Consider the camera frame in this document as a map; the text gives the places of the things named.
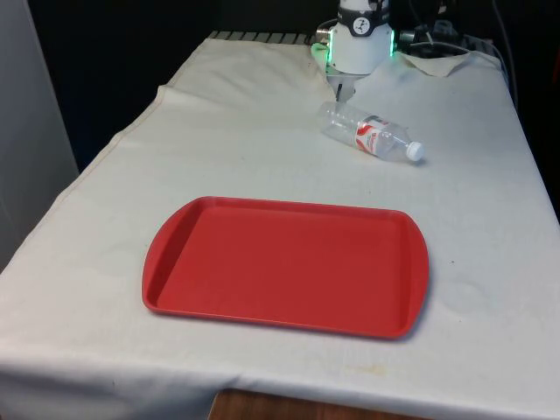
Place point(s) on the red plastic tray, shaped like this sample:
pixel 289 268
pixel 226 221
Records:
pixel 284 267

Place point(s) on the clear plastic bottle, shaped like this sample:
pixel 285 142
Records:
pixel 367 131

